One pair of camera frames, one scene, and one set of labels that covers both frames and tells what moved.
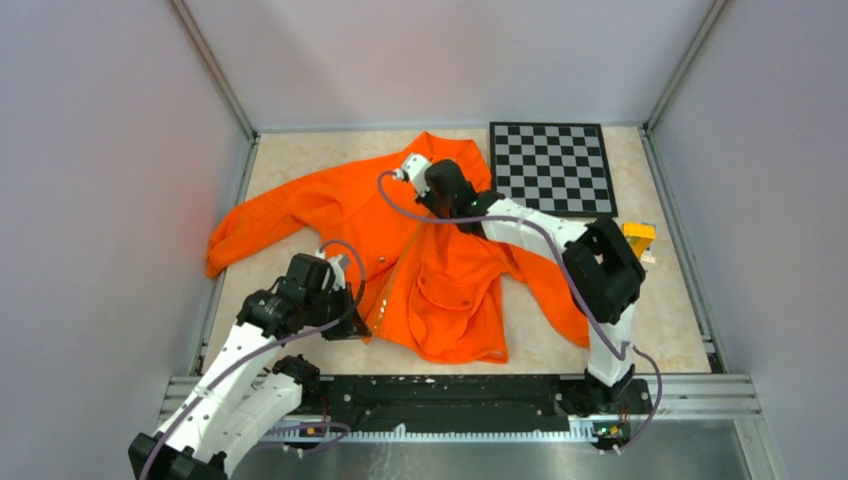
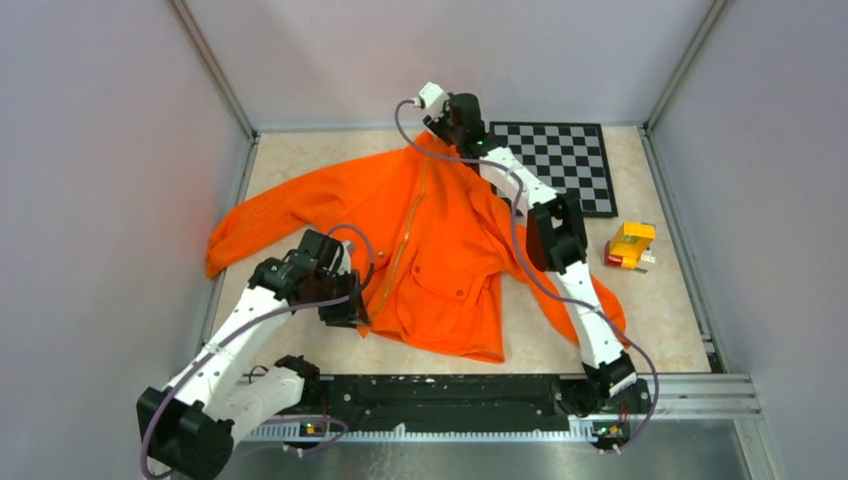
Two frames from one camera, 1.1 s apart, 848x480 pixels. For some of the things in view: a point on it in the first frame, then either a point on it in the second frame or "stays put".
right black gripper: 426,201 -> 437,126
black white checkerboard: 557,168 stays put
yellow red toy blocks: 639,235 stays put
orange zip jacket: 425,285 stays put
